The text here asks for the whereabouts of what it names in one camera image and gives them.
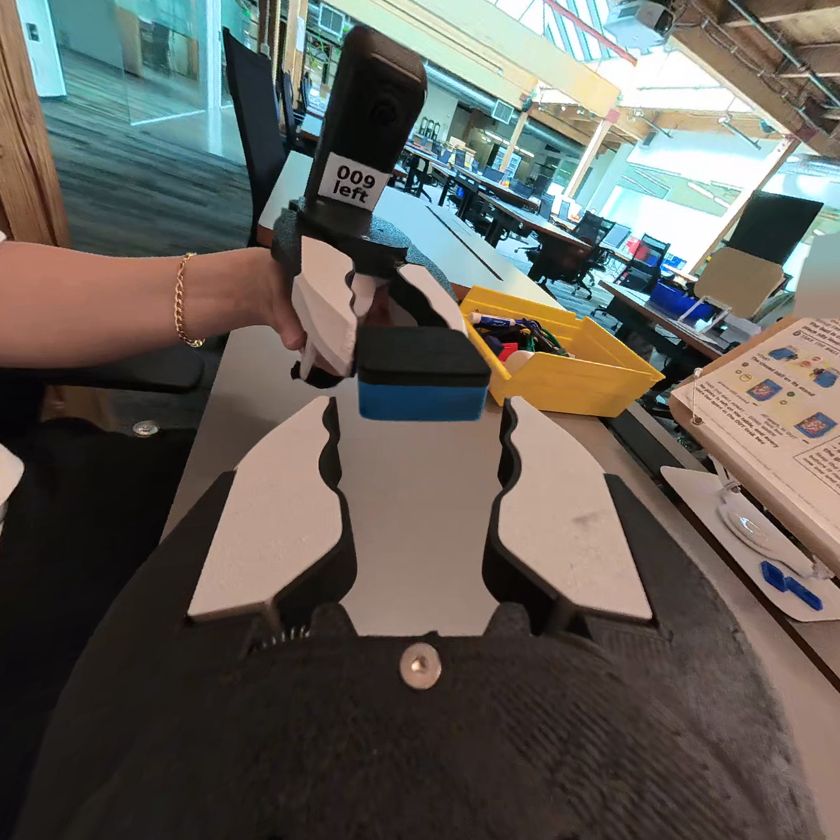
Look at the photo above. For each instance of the white base board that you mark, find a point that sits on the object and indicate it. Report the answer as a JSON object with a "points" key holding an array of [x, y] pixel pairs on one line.
{"points": [[695, 499]]}

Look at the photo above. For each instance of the black office chair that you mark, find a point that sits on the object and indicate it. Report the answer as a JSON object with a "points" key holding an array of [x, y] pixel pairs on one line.
{"points": [[253, 118]]}

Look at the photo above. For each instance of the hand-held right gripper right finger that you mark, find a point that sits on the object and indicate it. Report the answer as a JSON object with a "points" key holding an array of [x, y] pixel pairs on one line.
{"points": [[571, 525]]}

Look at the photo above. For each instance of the white blue pen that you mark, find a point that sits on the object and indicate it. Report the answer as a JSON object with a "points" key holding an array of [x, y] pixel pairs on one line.
{"points": [[492, 321]]}

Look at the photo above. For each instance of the yellow plastic bin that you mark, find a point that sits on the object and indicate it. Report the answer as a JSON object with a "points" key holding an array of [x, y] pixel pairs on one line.
{"points": [[590, 380]]}

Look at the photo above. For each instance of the person's left hand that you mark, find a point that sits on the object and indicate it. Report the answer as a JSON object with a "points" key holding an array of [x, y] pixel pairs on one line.
{"points": [[282, 308]]}

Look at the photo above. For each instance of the person's left forearm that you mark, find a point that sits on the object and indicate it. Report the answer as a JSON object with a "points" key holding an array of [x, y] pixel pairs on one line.
{"points": [[98, 302]]}

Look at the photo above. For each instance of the blue foam block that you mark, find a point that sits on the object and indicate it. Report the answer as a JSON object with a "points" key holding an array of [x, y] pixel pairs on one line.
{"points": [[420, 394]]}

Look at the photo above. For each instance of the metal trouser button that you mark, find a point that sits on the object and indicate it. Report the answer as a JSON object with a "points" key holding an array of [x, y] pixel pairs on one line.
{"points": [[145, 428]]}

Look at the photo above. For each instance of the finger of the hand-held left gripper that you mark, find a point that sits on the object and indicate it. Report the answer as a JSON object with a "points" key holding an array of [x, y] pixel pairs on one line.
{"points": [[433, 295]]}

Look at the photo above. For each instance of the black monitor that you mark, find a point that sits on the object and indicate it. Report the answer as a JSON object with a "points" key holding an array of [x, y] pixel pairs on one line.
{"points": [[778, 226]]}

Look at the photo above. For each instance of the black chair armrest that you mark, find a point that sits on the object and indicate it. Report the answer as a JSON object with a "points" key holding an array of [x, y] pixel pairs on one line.
{"points": [[131, 374]]}

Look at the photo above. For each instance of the blue storage bin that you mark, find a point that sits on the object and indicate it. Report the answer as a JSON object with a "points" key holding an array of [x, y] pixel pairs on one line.
{"points": [[676, 298]]}

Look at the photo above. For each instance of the brown document stand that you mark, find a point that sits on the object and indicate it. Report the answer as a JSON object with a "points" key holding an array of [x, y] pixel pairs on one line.
{"points": [[738, 282]]}

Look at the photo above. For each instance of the white ceiling unit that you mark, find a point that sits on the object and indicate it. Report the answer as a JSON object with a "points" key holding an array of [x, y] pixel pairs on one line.
{"points": [[636, 23]]}

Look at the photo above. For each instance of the white desk wood edge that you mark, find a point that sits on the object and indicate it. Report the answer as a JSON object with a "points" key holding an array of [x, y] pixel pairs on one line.
{"points": [[453, 243]]}

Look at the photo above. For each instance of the person's black trousers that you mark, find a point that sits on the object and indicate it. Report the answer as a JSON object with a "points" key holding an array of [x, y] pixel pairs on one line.
{"points": [[79, 590]]}

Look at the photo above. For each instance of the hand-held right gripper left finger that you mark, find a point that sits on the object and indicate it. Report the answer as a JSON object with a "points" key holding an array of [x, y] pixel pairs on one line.
{"points": [[275, 518]]}

